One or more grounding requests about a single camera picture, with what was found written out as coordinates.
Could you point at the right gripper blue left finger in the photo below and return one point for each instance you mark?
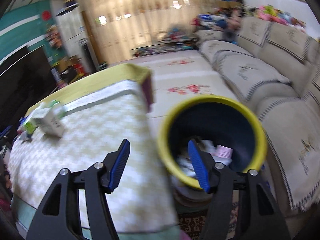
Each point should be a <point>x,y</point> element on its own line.
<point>116,162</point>

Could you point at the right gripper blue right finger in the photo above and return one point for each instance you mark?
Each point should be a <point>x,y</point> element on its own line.
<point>198,161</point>

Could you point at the green grey drink carton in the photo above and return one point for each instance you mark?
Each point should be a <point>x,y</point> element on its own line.
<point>48,122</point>

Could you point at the pink strawberry milk carton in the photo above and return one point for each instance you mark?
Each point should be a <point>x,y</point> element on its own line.
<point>223,152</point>

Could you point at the green white plastic bottle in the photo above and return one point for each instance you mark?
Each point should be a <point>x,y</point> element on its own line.
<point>27,125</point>

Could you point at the yellow rimmed trash bin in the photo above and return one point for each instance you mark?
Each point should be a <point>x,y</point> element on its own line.
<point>222,121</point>

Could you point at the floral floor mat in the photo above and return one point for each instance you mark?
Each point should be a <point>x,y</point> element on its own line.
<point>177,76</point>

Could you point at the black tower fan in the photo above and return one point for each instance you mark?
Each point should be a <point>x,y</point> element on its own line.
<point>89,55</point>

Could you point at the beige sofa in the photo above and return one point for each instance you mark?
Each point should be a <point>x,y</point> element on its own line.
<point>273,69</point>

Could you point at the large black television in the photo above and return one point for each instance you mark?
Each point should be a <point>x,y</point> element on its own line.
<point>23,84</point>

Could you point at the cream curtains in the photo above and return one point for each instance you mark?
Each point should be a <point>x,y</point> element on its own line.
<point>122,25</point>

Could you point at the pile of plush toys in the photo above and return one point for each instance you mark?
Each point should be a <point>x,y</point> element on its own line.
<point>271,14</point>

